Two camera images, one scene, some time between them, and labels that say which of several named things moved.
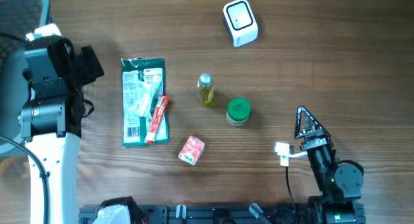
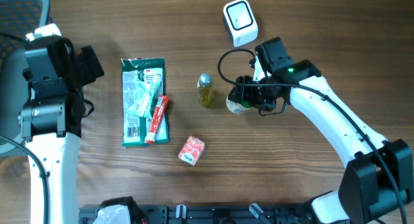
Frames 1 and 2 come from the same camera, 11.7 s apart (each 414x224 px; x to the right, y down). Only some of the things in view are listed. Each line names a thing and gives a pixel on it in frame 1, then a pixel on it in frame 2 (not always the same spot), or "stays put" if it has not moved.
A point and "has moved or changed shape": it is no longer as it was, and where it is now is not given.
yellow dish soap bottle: (206, 89) stays put
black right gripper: (320, 135) to (244, 93)
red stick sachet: (162, 104) stays put
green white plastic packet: (143, 81) stays put
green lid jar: (238, 111) has moved or changed shape
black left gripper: (85, 64) stays put
